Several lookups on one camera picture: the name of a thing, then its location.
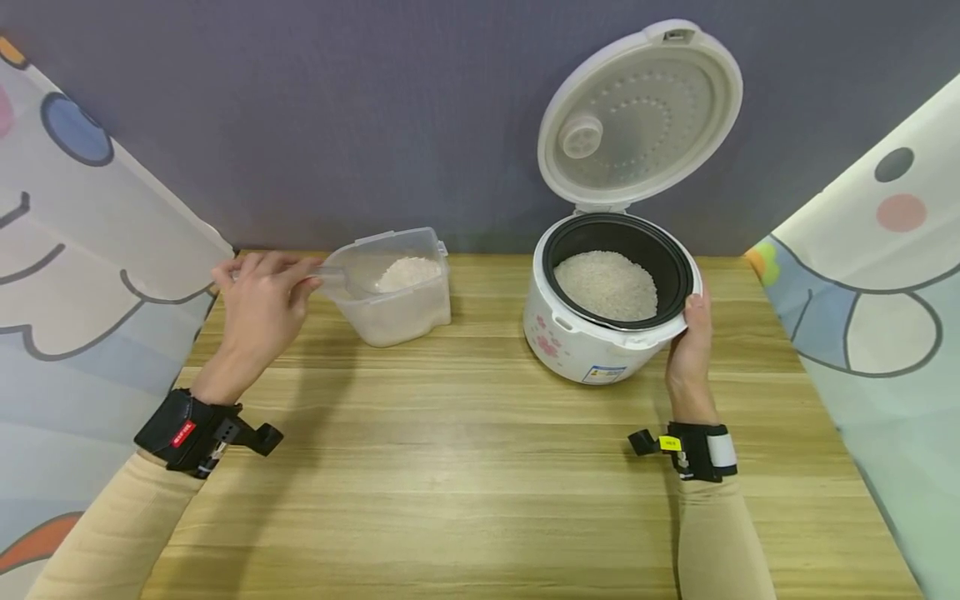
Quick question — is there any white rice layer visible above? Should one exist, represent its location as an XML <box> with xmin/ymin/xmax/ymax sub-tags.
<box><xmin>553</xmin><ymin>250</ymin><xmax>660</xmax><ymax>323</ymax></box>

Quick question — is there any black wrist band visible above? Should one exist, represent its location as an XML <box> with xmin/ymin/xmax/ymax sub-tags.
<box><xmin>628</xmin><ymin>422</ymin><xmax>739</xmax><ymax>483</ymax></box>
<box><xmin>134</xmin><ymin>388</ymin><xmax>285</xmax><ymax>480</ymax></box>

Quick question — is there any clear plastic scoop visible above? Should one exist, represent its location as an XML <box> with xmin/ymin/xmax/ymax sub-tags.
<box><xmin>307</xmin><ymin>255</ymin><xmax>391</xmax><ymax>299</ymax></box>

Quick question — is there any person's left hand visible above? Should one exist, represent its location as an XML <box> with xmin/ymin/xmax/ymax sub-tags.
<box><xmin>188</xmin><ymin>251</ymin><xmax>325</xmax><ymax>407</ymax></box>

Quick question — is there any white flowered rice cooker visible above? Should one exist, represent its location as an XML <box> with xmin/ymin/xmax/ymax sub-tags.
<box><xmin>522</xmin><ymin>18</ymin><xmax>744</xmax><ymax>386</ymax></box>

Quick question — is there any person's right hand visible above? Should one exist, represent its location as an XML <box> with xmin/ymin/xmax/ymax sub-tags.
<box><xmin>665</xmin><ymin>281</ymin><xmax>720</xmax><ymax>425</ymax></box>

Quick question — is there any clear plastic rice container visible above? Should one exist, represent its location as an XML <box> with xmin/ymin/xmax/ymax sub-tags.
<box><xmin>322</xmin><ymin>227</ymin><xmax>453</xmax><ymax>348</ymax></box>

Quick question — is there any white rice heap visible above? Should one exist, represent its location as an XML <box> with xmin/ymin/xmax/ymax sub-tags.
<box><xmin>373</xmin><ymin>256</ymin><xmax>443</xmax><ymax>294</ymax></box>

